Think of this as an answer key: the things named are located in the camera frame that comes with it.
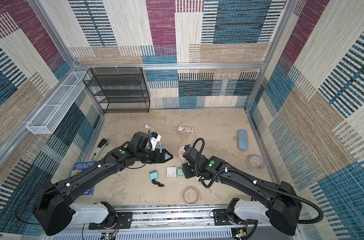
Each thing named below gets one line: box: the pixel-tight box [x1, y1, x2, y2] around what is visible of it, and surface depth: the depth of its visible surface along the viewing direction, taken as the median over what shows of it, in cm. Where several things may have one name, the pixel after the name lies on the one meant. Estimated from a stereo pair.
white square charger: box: [166, 166, 177, 180], surface depth 87 cm
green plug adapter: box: [177, 166, 185, 176], surface depth 89 cm
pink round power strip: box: [178, 145, 186, 161], surface depth 96 cm
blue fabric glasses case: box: [237, 129, 249, 151], surface depth 101 cm
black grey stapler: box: [91, 138, 110, 161], surface depth 98 cm
